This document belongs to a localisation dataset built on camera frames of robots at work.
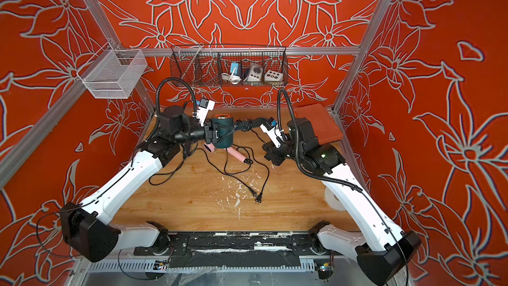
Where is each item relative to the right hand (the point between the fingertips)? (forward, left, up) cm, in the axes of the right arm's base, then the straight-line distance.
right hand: (260, 146), depth 68 cm
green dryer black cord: (+7, +5, +4) cm, 9 cm away
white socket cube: (+41, -6, +1) cm, 42 cm away
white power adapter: (+39, +2, +4) cm, 39 cm away
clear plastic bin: (+38, +70, +4) cm, 79 cm away
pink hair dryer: (+13, +12, -26) cm, 32 cm away
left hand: (+5, +11, +5) cm, 13 cm away
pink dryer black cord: (-7, 0, -29) cm, 30 cm away
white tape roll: (-9, -32, -29) cm, 44 cm away
